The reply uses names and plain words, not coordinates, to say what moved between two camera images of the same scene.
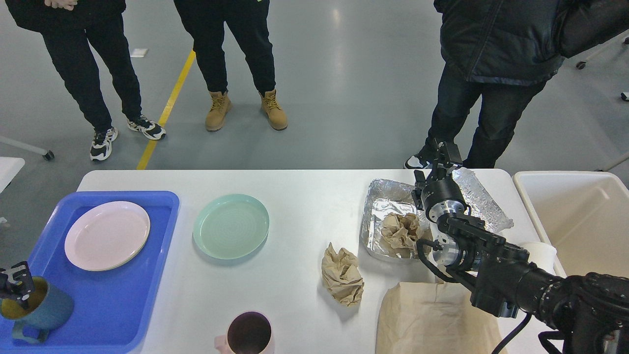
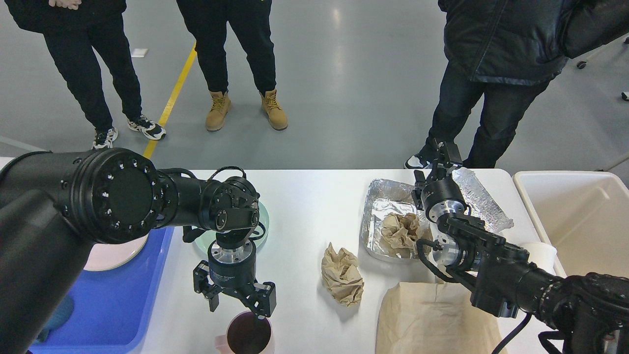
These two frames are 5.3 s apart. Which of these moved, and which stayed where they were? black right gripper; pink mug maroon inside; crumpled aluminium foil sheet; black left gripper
Moved: black left gripper
Stayed: crumpled aluminium foil sheet; black right gripper; pink mug maroon inside
